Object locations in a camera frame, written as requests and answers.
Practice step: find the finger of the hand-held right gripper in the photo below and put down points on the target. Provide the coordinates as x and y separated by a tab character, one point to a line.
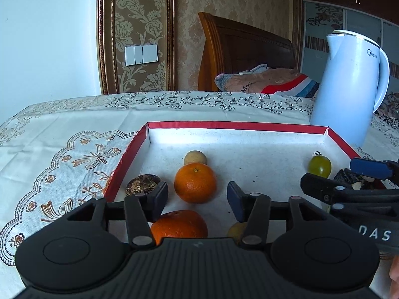
369	167
327	188

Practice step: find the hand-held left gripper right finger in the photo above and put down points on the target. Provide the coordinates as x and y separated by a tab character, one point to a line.
235	201

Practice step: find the dark water chestnut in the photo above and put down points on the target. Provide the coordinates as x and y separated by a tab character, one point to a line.
141	184

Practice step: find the mandarin orange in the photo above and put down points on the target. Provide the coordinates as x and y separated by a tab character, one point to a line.
180	227
195	183

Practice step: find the brown plush blanket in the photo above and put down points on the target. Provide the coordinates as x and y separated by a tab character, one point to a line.
249	82

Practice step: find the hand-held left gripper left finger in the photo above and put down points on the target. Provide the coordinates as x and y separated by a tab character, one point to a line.
160	199

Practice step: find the green tomato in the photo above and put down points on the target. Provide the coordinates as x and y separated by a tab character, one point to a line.
319	165

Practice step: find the floral sliding door wardrobe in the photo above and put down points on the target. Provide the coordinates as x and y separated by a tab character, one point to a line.
324	15

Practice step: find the person's right hand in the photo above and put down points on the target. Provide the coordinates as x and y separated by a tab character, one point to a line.
395	274

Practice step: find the small tan longan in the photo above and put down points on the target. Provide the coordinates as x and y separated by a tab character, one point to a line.
195	157

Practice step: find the dark patterned cloth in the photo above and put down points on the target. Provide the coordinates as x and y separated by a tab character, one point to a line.
389	106

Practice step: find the dark sugarcane piece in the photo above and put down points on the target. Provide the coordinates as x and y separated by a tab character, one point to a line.
346	176

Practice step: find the white wall light switch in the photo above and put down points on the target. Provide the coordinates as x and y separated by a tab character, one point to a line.
141	55

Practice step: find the striped cloth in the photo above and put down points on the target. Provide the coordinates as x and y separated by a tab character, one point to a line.
293	87

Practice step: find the red cardboard tray box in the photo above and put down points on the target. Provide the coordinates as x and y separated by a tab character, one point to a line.
249	149

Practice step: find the white electric kettle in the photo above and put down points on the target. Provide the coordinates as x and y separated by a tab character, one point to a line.
343	99

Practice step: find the small yellow fruit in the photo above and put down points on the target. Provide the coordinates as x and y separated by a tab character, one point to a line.
235	232

